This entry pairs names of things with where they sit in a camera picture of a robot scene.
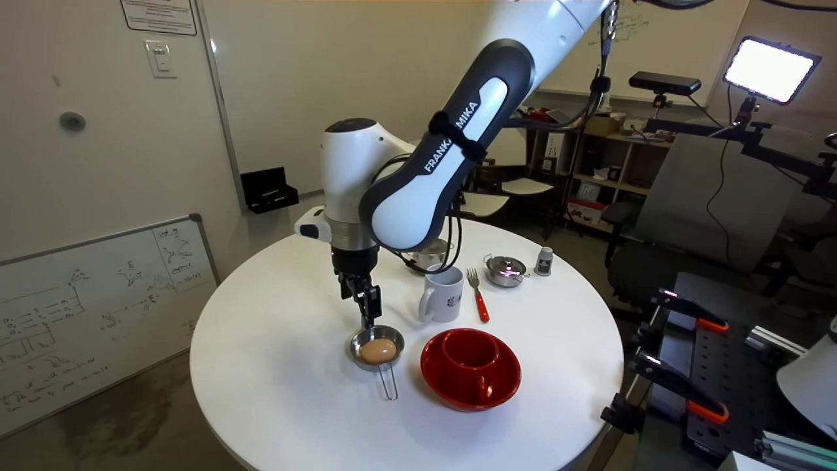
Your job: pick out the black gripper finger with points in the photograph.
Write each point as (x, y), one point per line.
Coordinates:
(360, 304)
(375, 311)

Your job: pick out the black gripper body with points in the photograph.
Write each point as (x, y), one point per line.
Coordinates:
(358, 266)

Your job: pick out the beige egg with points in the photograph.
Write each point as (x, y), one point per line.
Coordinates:
(377, 351)

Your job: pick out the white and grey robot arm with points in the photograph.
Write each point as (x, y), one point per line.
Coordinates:
(419, 188)

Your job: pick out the white mug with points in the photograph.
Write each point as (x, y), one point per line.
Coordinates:
(446, 297)

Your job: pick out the steel cup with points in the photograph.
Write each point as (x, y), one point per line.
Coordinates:
(431, 258)

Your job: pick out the red saucer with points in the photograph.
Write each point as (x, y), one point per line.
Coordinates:
(435, 371)

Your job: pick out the red cup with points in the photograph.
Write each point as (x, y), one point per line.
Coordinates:
(469, 355)

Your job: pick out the black case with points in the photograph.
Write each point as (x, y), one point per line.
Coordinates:
(269, 190)

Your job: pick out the small silver bowl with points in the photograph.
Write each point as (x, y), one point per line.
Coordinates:
(505, 274)

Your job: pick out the white stool seat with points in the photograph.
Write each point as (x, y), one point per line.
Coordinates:
(526, 188)
(484, 205)

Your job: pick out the small grey bottle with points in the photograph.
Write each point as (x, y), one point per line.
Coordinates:
(546, 261)

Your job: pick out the wooden shelf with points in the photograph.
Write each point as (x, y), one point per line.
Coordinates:
(611, 173)

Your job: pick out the whiteboard with drawings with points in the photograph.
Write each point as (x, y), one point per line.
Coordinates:
(88, 324)

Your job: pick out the paper notice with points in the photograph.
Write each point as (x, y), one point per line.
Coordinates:
(157, 17)

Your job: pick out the black perforated board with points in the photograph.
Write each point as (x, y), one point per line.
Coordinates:
(722, 382)

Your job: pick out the grey side table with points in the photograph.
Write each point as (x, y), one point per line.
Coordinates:
(742, 297)

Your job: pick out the white paper sheet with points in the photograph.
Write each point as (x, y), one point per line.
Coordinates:
(747, 461)

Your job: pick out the aluminium profile bar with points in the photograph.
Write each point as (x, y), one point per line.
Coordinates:
(781, 342)

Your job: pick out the bright light panel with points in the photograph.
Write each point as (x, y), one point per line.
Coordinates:
(770, 70)

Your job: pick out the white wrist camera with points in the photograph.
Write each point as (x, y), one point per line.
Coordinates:
(313, 227)

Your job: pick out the white wall switch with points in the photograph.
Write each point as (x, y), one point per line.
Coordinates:
(161, 58)

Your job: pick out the black camera bar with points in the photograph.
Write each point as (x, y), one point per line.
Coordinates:
(666, 84)

